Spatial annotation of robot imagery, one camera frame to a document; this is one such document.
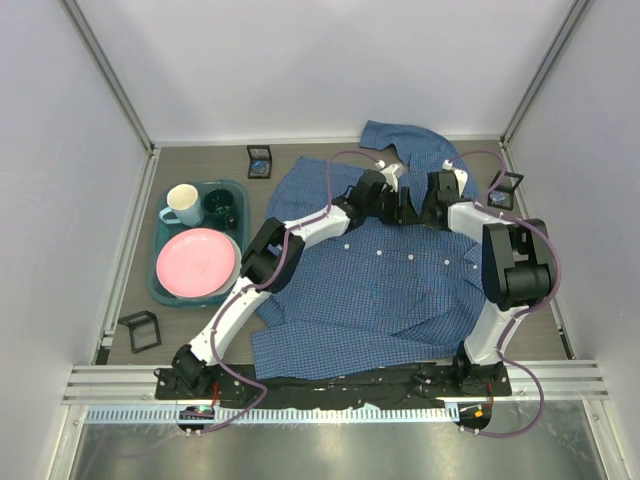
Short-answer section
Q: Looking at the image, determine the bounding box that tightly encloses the blue plaid shirt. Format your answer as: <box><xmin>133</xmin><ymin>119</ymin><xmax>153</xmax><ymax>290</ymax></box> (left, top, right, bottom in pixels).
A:
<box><xmin>252</xmin><ymin>121</ymin><xmax>485</xmax><ymax>380</ymax></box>

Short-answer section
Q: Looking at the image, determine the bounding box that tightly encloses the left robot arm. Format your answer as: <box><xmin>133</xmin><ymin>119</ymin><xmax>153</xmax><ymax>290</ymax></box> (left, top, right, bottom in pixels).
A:
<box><xmin>158</xmin><ymin>163</ymin><xmax>406</xmax><ymax>398</ymax></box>

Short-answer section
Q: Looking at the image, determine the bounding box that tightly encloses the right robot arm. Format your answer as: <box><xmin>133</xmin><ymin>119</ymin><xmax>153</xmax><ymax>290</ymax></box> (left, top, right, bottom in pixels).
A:
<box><xmin>422</xmin><ymin>168</ymin><xmax>558</xmax><ymax>396</ymax></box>

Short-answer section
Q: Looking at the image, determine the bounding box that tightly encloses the teal plastic tray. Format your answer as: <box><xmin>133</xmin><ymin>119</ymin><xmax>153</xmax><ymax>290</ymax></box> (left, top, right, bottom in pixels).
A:
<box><xmin>147</xmin><ymin>179</ymin><xmax>250</xmax><ymax>308</ymax></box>

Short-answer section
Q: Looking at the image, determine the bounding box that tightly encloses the black display box back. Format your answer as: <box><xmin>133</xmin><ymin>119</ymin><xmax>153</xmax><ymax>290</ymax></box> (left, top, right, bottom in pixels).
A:
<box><xmin>246</xmin><ymin>145</ymin><xmax>273</xmax><ymax>179</ymax></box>

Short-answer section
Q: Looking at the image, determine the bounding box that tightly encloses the dark green mug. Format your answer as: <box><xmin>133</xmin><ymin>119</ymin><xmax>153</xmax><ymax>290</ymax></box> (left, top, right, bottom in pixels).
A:
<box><xmin>203</xmin><ymin>188</ymin><xmax>238</xmax><ymax>230</ymax></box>

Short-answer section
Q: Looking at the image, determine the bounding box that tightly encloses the pink plate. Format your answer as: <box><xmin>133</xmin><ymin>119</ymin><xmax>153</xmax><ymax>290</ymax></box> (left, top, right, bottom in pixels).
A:
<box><xmin>155</xmin><ymin>228</ymin><xmax>241</xmax><ymax>299</ymax></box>

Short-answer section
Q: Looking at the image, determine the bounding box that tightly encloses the light blue mug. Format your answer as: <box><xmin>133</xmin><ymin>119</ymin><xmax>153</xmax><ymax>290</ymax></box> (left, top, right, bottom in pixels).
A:
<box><xmin>158</xmin><ymin>184</ymin><xmax>205</xmax><ymax>228</ymax></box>

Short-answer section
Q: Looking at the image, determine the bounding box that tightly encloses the black display box right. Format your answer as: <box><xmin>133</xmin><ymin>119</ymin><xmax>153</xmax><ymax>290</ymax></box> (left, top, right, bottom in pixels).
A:
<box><xmin>487</xmin><ymin>171</ymin><xmax>524</xmax><ymax>211</ymax></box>

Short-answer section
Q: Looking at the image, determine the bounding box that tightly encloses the black display box front-left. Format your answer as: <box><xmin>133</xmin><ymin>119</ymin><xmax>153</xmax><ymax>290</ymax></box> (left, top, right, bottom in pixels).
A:
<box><xmin>117</xmin><ymin>310</ymin><xmax>162</xmax><ymax>354</ymax></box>

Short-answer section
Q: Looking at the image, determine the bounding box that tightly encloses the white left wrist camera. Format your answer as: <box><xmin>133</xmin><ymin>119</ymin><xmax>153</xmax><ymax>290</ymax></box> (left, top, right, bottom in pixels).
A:
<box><xmin>375</xmin><ymin>160</ymin><xmax>407</xmax><ymax>192</ymax></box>

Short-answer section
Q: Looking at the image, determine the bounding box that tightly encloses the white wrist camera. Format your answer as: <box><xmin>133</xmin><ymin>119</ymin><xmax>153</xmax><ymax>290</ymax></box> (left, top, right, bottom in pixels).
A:
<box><xmin>442</xmin><ymin>160</ymin><xmax>469</xmax><ymax>197</ymax></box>
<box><xmin>375</xmin><ymin>160</ymin><xmax>407</xmax><ymax>192</ymax></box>

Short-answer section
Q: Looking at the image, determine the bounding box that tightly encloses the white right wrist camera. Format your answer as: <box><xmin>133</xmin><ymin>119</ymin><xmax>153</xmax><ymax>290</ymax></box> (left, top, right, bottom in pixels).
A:
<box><xmin>442</xmin><ymin>160</ymin><xmax>469</xmax><ymax>197</ymax></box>

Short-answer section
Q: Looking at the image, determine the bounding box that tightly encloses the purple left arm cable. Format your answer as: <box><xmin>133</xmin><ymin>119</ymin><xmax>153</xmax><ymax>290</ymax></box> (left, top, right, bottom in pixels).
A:
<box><xmin>202</xmin><ymin>149</ymin><xmax>384</xmax><ymax>434</ymax></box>

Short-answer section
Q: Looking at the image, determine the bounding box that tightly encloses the white slotted cable duct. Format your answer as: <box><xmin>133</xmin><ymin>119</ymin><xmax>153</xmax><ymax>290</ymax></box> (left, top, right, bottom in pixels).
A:
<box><xmin>85</xmin><ymin>403</ymin><xmax>459</xmax><ymax>425</ymax></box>

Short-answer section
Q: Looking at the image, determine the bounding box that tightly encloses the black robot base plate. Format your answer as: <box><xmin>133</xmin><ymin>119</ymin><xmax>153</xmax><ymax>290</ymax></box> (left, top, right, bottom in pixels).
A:
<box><xmin>154</xmin><ymin>362</ymin><xmax>512</xmax><ymax>410</ymax></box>

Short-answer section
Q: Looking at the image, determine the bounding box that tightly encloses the aluminium frame rail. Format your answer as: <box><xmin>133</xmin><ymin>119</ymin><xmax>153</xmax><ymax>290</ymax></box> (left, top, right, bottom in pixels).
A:
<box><xmin>58</xmin><ymin>0</ymin><xmax>156</xmax><ymax>156</ymax></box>

